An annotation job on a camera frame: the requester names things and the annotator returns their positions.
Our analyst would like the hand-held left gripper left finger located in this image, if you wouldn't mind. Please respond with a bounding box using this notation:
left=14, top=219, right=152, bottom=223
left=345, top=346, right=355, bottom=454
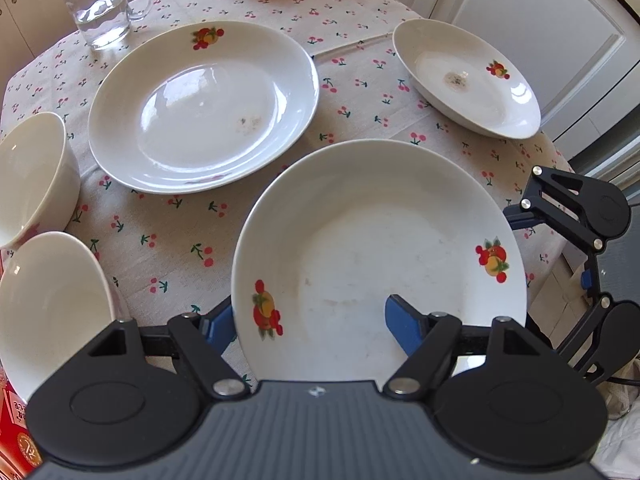
left=87, top=304, right=252, bottom=402

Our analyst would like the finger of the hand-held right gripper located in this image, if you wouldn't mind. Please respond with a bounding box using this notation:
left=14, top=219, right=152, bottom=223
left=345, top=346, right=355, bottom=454
left=555, top=267, right=628, bottom=387
left=503, top=165, right=604, bottom=254

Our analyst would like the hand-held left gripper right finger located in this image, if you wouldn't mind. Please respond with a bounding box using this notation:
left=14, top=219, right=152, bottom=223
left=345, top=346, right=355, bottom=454
left=384, top=294, right=556, bottom=397

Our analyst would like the white flower-print bowl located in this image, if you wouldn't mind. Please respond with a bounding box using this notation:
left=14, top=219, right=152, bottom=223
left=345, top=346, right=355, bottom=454
left=0, top=231, right=118, bottom=406
left=0, top=111, right=82, bottom=251

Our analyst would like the large white fruit-print plate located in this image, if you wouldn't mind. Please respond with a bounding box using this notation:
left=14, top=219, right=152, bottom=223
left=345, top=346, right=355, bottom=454
left=87, top=21, right=321, bottom=196

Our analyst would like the cherry-print tablecloth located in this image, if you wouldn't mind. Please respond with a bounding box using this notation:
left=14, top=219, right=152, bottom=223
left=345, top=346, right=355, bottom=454
left=0, top=0, right=576, bottom=396

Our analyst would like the white fleece cloth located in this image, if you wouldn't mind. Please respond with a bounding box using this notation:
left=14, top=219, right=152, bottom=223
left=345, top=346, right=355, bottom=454
left=592, top=377, right=640, bottom=480

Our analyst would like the row of white cabinet doors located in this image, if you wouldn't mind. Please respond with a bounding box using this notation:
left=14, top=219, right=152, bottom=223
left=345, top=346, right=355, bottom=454
left=0, top=0, right=640, bottom=171

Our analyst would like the red printed carton box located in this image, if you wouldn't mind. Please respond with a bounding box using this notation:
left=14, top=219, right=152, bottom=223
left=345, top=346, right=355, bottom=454
left=0, top=245, right=48, bottom=480

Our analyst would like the clear glass mug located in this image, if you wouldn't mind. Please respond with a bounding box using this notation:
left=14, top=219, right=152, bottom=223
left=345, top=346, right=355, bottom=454
left=59, top=0, right=157, bottom=51

